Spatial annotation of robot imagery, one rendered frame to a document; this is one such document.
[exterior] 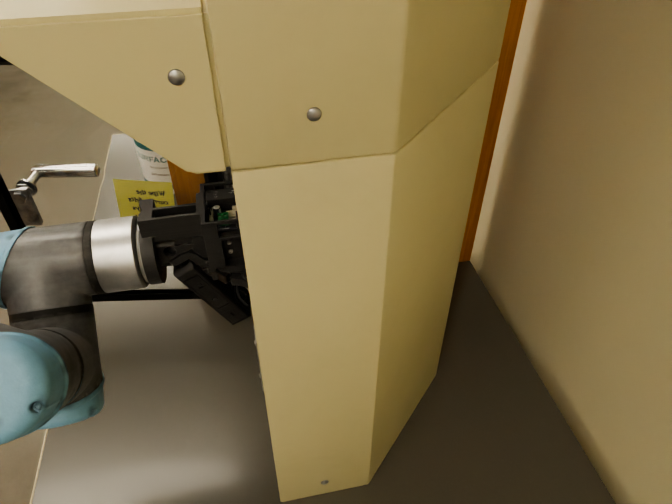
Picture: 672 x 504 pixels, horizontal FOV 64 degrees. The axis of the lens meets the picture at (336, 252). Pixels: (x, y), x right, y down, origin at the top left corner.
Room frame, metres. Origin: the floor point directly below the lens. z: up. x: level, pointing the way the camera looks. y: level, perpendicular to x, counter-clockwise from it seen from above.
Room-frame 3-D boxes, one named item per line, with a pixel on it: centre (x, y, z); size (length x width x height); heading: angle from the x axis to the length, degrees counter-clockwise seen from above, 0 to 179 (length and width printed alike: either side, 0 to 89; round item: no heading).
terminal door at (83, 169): (0.59, 0.30, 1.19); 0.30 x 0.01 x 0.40; 92
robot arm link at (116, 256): (0.42, 0.21, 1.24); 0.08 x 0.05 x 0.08; 12
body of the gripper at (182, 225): (0.43, 0.14, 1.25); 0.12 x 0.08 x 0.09; 102
